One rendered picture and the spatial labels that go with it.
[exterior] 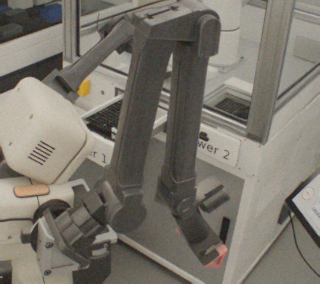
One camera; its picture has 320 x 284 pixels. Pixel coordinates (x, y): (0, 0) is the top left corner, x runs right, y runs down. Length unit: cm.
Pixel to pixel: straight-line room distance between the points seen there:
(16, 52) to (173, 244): 122
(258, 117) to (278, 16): 37
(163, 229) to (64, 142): 137
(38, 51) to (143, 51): 183
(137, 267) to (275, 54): 137
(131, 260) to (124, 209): 163
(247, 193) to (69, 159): 101
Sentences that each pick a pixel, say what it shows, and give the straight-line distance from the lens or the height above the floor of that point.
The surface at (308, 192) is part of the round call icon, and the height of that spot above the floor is 102.
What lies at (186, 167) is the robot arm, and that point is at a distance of 94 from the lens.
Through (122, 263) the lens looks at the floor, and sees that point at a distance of 250.
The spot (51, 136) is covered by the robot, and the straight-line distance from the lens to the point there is 95.
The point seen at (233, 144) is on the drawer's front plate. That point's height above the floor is 91.
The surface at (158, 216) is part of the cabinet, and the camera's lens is 225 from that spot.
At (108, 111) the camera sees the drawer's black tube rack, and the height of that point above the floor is 90.
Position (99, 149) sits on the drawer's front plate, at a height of 89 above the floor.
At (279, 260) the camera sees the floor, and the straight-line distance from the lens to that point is 266.
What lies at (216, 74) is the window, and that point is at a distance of 173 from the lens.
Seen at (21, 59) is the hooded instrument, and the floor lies 86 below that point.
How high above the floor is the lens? 186
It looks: 31 degrees down
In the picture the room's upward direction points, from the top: 4 degrees clockwise
